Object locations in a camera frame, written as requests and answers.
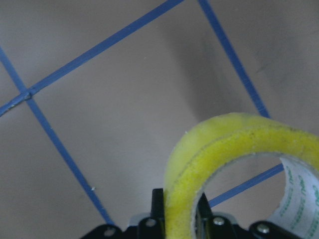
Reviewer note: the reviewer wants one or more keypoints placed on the yellow tape roll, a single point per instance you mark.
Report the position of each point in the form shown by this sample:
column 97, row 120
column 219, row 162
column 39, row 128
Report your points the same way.
column 228, row 149

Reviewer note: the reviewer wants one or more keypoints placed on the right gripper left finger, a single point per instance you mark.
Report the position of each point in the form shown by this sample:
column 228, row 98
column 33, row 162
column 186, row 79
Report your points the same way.
column 157, row 213

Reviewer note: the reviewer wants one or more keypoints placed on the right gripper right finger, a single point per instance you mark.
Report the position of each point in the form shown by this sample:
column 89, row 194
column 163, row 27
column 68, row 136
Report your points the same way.
column 202, row 217

